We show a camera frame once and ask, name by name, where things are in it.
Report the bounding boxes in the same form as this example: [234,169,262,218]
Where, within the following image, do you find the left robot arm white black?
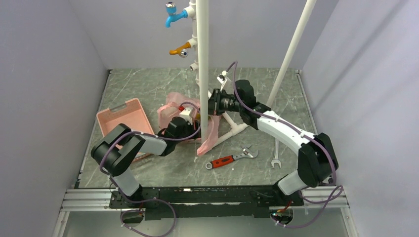
[90,117,201,207]

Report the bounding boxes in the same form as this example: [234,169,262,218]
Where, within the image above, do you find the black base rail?
[109,185,304,220]

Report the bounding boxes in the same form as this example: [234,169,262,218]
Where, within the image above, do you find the white PVC pipe frame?
[188,0,318,150]

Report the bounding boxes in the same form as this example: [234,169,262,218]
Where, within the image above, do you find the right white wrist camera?
[216,70,230,90]

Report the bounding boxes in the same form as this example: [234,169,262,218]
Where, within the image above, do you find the pink plastic bag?
[158,92,220,156]

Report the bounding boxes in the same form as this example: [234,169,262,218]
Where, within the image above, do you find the silver open end wrench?
[271,139,282,169]

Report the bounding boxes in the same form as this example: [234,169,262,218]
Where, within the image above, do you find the blue faucet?
[165,1,188,28]

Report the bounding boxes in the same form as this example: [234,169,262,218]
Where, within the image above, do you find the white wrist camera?
[216,70,230,90]
[178,106,194,124]

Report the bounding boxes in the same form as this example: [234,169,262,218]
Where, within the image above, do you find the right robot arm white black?
[208,80,338,205]

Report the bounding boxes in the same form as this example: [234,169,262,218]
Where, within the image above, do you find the pink plastic basket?
[95,97,156,158]

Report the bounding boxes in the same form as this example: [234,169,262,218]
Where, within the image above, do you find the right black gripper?
[198,89,244,116]

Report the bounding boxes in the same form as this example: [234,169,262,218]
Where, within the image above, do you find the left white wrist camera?
[178,106,194,124]

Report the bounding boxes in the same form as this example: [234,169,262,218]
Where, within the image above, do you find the orange faucet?
[169,42,191,58]

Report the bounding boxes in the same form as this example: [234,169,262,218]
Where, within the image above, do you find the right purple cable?
[225,61,344,230]

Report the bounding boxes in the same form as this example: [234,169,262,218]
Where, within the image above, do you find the red handled adjustable wrench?
[205,145,259,169]

